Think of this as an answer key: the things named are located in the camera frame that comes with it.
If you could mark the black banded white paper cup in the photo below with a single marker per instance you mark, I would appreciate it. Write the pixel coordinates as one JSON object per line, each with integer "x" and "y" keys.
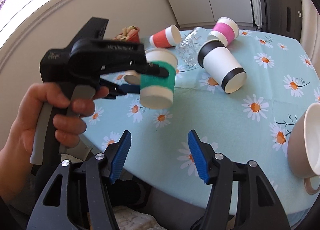
{"x": 220, "y": 63}

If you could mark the dark grey suitcase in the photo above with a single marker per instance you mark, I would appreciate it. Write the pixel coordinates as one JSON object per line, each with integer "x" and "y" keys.
{"x": 282, "y": 17}

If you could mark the clear glass tumbler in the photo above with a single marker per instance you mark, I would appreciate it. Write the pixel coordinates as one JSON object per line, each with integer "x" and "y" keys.
{"x": 190, "y": 45}

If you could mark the daisy pattern blue tablecloth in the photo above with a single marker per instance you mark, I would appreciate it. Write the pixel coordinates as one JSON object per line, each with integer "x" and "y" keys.
{"x": 253, "y": 123}

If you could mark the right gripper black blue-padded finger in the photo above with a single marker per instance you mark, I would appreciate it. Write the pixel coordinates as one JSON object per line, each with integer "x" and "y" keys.
{"x": 76, "y": 195}
{"x": 258, "y": 204}

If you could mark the beige ceramic mug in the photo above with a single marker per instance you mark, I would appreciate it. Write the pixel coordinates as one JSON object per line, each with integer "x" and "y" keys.
{"x": 303, "y": 147}

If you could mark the green sleeve paper cup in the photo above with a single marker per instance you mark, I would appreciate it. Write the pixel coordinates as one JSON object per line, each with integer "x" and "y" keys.
{"x": 155, "y": 92}

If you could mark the small white cup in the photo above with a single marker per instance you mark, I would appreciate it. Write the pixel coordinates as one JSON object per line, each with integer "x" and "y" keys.
{"x": 132, "y": 77}

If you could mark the red sleeve paper cup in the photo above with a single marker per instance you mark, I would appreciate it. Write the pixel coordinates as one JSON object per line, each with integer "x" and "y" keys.
{"x": 169, "y": 37}

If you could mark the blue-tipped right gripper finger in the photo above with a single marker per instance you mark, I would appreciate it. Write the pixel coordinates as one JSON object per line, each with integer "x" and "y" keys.
{"x": 116, "y": 90}

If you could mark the red bowl of snacks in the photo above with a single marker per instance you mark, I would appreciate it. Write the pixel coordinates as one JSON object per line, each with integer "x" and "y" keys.
{"x": 128, "y": 34}

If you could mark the pink sleeve paper cup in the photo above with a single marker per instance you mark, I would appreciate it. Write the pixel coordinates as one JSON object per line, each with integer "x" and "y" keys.
{"x": 226, "y": 30}

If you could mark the person's left forearm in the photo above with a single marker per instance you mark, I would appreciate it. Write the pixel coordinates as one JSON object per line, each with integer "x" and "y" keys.
{"x": 15, "y": 169}

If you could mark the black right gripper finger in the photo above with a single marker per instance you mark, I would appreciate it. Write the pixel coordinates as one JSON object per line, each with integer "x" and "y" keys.
{"x": 149, "y": 69}

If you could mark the person's left hand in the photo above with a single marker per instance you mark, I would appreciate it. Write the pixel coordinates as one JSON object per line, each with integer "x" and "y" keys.
{"x": 20, "y": 140}

